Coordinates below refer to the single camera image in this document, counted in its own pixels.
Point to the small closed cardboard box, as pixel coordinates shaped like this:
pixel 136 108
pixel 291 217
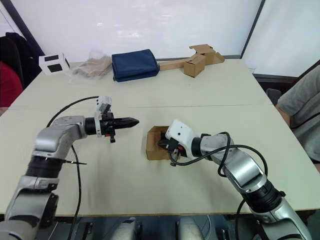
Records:
pixel 194 66

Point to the dark chair back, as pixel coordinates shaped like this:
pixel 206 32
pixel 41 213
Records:
pixel 273 95

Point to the small cardboard box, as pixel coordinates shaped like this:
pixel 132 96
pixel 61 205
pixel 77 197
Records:
pixel 194 66
pixel 153 146

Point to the person in red shirt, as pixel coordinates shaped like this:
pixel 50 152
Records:
pixel 8 86

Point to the clear plastic bag beige contents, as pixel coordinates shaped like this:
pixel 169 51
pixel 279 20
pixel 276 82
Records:
pixel 91 66

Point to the black jacket on chair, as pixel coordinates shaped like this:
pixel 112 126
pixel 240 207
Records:
pixel 22 53

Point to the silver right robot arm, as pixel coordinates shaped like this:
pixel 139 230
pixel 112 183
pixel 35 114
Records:
pixel 240 162

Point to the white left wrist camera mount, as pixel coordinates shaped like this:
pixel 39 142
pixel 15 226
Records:
pixel 103 104

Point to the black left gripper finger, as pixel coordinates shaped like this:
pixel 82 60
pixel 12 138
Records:
pixel 126 125
pixel 126 120

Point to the open-flapped cardboard box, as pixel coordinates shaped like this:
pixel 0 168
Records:
pixel 208 55

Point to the person in grey shirt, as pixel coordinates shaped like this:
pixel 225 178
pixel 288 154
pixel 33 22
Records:
pixel 303 107

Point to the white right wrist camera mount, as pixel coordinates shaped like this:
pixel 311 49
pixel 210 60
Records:
pixel 179 132

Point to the navy blue fabric bag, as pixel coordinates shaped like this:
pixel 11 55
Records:
pixel 133 65

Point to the flat cardboard strip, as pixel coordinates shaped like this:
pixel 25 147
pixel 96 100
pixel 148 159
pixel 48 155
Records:
pixel 172 64

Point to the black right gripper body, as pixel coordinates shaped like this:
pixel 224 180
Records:
pixel 176 148

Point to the white box with black squares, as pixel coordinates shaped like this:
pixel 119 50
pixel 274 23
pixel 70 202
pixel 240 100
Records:
pixel 53 64

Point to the dark window frame post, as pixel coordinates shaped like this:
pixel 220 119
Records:
pixel 252 25
pixel 23 26

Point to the grey rounded shape under table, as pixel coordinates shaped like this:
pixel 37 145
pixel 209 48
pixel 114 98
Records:
pixel 127 228
pixel 190 228

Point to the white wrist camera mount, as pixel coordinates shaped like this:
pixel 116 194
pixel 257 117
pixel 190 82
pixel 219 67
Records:
pixel 103 104
pixel 179 132

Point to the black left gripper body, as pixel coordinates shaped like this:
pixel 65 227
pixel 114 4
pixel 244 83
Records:
pixel 107 124

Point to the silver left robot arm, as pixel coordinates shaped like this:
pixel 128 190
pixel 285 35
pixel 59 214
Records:
pixel 47 140

